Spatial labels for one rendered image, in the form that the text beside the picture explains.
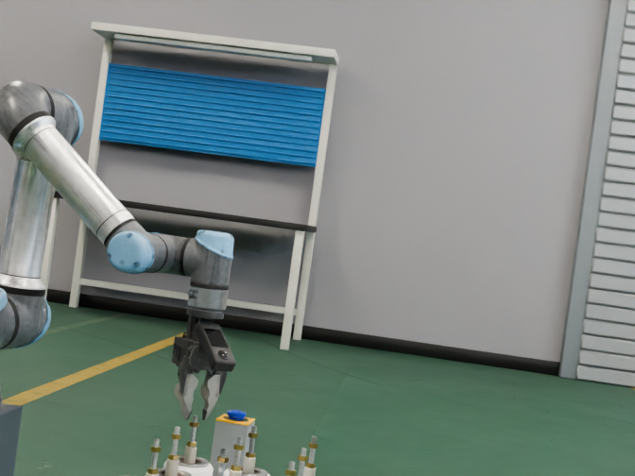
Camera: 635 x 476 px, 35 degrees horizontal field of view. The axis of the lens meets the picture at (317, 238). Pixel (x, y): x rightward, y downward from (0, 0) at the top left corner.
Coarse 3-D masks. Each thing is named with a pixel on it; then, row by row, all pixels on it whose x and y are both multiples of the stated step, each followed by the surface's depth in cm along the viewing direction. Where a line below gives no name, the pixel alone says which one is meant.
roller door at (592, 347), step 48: (624, 0) 648; (624, 48) 645; (624, 96) 645; (624, 144) 644; (624, 192) 644; (576, 240) 655; (624, 240) 644; (576, 288) 649; (624, 288) 644; (576, 336) 649; (624, 336) 644; (624, 384) 643
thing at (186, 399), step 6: (186, 378) 191; (192, 378) 192; (186, 384) 191; (192, 384) 192; (174, 390) 196; (186, 390) 191; (192, 390) 192; (180, 396) 191; (186, 396) 191; (192, 396) 192; (180, 402) 192; (186, 402) 191; (180, 408) 192; (186, 408) 192; (186, 414) 192
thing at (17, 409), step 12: (12, 408) 198; (0, 420) 191; (12, 420) 197; (0, 432) 192; (12, 432) 198; (0, 444) 193; (12, 444) 199; (0, 456) 193; (12, 456) 200; (0, 468) 194; (12, 468) 201
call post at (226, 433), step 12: (216, 420) 208; (216, 432) 207; (228, 432) 207; (240, 432) 207; (216, 444) 207; (228, 444) 207; (216, 456) 207; (228, 456) 207; (240, 456) 206; (216, 468) 207
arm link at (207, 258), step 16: (192, 240) 194; (208, 240) 191; (224, 240) 192; (192, 256) 192; (208, 256) 191; (224, 256) 192; (192, 272) 193; (208, 272) 191; (224, 272) 193; (208, 288) 191; (224, 288) 193
